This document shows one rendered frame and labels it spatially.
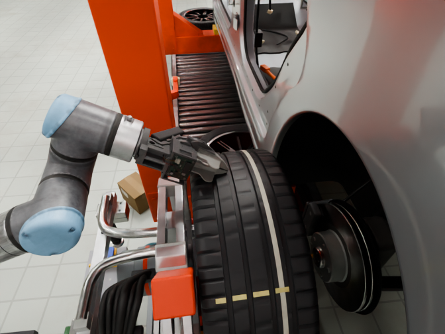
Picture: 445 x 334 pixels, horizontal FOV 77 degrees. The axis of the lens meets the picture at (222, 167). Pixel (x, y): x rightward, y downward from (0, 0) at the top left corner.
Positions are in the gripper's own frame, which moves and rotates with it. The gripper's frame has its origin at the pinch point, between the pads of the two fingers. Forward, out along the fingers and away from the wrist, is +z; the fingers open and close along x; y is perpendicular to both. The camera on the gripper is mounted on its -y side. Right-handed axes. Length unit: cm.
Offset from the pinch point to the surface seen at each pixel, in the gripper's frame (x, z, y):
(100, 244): -34.3, -19.7, 0.3
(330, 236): -9.3, 40.8, 1.7
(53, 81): -133, -119, -309
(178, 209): -12.1, -6.4, 4.9
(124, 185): -99, -12, -109
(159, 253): -15.8, -9.1, 15.5
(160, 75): 5.5, -19.1, -31.3
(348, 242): -5.4, 41.1, 7.3
